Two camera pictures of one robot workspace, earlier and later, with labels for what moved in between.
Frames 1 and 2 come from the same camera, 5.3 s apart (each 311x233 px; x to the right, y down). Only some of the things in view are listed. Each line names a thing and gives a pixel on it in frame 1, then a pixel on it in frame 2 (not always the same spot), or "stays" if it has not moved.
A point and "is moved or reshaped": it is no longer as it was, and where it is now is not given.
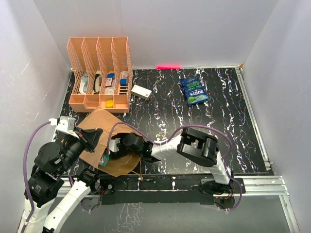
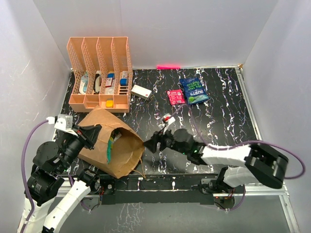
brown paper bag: [111, 124] stays
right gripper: [121, 152] → [158, 136]
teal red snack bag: [104, 159] is moved or reshaped
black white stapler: [97, 82] stays
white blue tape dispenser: [84, 83] stays
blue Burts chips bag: [194, 91] stays
